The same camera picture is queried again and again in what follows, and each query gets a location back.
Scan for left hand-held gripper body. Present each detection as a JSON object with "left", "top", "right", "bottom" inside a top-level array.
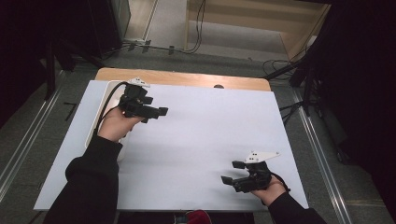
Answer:
[{"left": 118, "top": 77, "right": 162, "bottom": 124}]

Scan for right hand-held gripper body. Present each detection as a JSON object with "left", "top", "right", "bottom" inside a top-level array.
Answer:
[{"left": 232, "top": 150, "right": 281, "bottom": 194}]

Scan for white plastic bin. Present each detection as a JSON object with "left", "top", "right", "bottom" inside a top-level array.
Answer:
[{"left": 84, "top": 79, "right": 138, "bottom": 162}]

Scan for person's right hand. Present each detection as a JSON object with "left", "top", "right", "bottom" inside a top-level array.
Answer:
[{"left": 249, "top": 175, "right": 288, "bottom": 207}]

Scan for person's left hand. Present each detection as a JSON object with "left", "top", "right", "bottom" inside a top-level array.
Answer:
[{"left": 96, "top": 106, "right": 146, "bottom": 144}]

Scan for wooden table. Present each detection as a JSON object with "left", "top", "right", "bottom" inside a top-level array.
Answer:
[{"left": 94, "top": 67, "right": 272, "bottom": 92}]

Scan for white table board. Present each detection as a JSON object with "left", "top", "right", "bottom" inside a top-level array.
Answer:
[{"left": 33, "top": 79, "right": 310, "bottom": 213}]

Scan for power strip with plugs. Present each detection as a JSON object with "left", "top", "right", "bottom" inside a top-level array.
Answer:
[{"left": 122, "top": 38, "right": 152, "bottom": 53}]

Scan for black cabinet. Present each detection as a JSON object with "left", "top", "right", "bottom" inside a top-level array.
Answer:
[{"left": 86, "top": 0, "right": 132, "bottom": 60}]

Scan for black metal stand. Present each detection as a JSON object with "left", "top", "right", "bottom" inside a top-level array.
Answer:
[{"left": 42, "top": 39, "right": 106, "bottom": 101}]

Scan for black tripod stand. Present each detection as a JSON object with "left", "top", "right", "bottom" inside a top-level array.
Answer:
[{"left": 263, "top": 46, "right": 326, "bottom": 126}]

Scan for light wooden shelf unit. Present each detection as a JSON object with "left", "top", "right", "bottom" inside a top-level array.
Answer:
[{"left": 185, "top": 0, "right": 332, "bottom": 63}]

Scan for black curtain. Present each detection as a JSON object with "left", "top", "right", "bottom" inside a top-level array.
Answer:
[{"left": 298, "top": 0, "right": 396, "bottom": 220}]

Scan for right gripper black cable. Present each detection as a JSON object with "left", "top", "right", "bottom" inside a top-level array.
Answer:
[{"left": 270, "top": 172, "right": 291, "bottom": 193}]

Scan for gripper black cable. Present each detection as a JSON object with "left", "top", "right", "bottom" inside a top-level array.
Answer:
[
  {"left": 92, "top": 80, "right": 131, "bottom": 135},
  {"left": 270, "top": 172, "right": 291, "bottom": 193}
]

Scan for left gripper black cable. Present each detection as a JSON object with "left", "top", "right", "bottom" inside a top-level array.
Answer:
[{"left": 92, "top": 80, "right": 131, "bottom": 135}]

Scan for metal floor rail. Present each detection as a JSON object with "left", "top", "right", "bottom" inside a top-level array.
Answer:
[
  {"left": 291, "top": 89, "right": 353, "bottom": 224},
  {"left": 0, "top": 70, "right": 67, "bottom": 194}
]

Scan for black hanging cable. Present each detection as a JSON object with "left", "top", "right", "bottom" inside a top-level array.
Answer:
[{"left": 186, "top": 0, "right": 207, "bottom": 54}]

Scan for coiled black floor cable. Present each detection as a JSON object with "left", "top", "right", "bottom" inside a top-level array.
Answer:
[{"left": 262, "top": 58, "right": 294, "bottom": 79}]

